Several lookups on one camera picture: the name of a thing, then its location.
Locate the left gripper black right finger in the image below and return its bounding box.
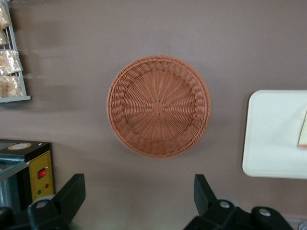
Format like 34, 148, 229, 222
183, 173, 251, 230

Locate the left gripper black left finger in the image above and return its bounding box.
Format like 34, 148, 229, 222
27, 173, 86, 230

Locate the triangle sandwich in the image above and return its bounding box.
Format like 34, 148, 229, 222
297, 109, 307, 150

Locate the beige plastic tray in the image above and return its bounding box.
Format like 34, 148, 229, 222
241, 90, 307, 180

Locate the brown round wicker basket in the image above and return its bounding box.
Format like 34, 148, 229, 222
106, 55, 213, 160

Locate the tray of packaged snacks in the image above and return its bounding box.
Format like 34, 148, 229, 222
0, 0, 32, 104

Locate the black food warmer cabinet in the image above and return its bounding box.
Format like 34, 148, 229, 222
0, 138, 56, 212

